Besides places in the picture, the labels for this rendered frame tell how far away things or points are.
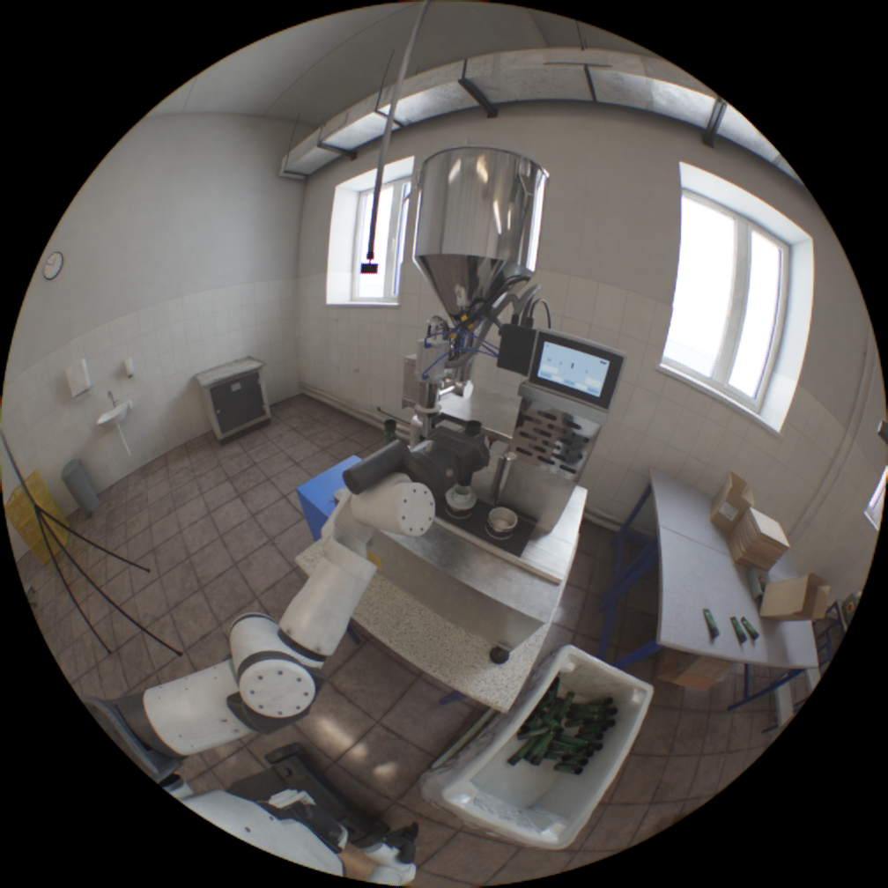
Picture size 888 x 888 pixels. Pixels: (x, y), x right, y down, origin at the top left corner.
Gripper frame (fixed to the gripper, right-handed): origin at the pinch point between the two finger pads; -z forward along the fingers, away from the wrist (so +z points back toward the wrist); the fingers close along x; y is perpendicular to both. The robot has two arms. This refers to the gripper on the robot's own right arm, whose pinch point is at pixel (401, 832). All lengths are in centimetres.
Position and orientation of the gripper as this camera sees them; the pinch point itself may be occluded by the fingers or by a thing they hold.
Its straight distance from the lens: 118.3
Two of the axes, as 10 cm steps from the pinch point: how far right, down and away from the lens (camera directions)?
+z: 0.2, -8.2, -5.7
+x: 7.5, -3.7, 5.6
